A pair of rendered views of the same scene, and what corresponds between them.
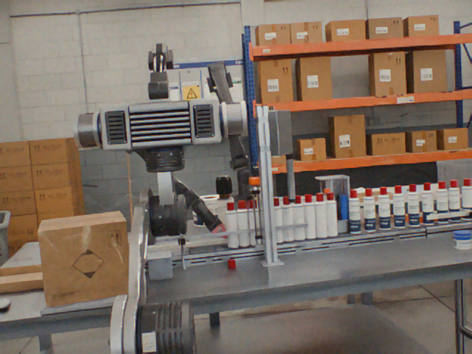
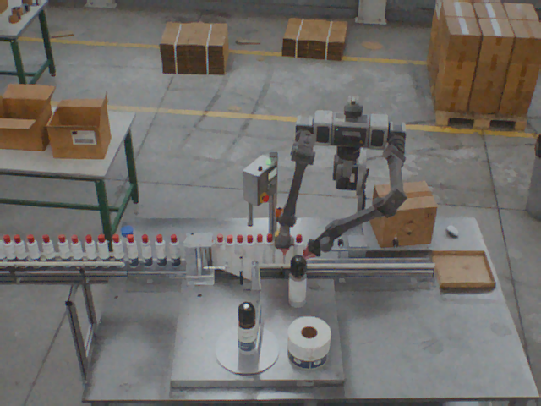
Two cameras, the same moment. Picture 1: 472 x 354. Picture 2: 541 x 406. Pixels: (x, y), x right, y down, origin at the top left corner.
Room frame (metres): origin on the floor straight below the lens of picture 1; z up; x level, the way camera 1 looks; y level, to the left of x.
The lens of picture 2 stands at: (5.29, 0.37, 3.62)
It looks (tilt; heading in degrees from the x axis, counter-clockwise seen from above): 38 degrees down; 188
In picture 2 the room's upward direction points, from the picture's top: 1 degrees clockwise
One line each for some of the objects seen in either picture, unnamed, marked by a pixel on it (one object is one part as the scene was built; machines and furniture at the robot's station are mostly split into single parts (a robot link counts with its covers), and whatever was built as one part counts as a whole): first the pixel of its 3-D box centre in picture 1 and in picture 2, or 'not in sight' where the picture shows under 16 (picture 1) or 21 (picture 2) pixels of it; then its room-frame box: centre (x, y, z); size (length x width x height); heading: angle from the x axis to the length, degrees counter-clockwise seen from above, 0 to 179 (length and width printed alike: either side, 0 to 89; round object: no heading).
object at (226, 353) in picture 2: not in sight; (247, 348); (2.94, -0.11, 0.89); 0.31 x 0.31 x 0.01
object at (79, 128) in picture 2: not in sight; (79, 123); (1.26, -1.56, 0.97); 0.51 x 0.39 x 0.37; 8
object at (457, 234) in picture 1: (462, 240); (128, 234); (2.19, -0.94, 0.87); 0.07 x 0.07 x 0.07
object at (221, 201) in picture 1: (225, 205); (297, 280); (2.58, 0.08, 1.03); 0.09 x 0.09 x 0.30
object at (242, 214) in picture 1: (243, 223); (288, 250); (2.32, 0.00, 0.98); 0.05 x 0.05 x 0.20
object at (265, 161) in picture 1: (266, 185); (272, 206); (2.18, -0.11, 1.16); 0.04 x 0.04 x 0.67; 10
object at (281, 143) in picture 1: (274, 133); (260, 180); (2.25, -0.16, 1.38); 0.17 x 0.10 x 0.19; 155
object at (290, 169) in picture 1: (290, 178); (250, 210); (2.25, -0.22, 1.18); 0.04 x 0.04 x 0.21
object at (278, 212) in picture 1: (276, 220); (259, 249); (2.33, -0.15, 0.98); 0.05 x 0.05 x 0.20
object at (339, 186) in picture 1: (333, 204); (199, 258); (2.48, -0.44, 1.01); 0.14 x 0.13 x 0.26; 100
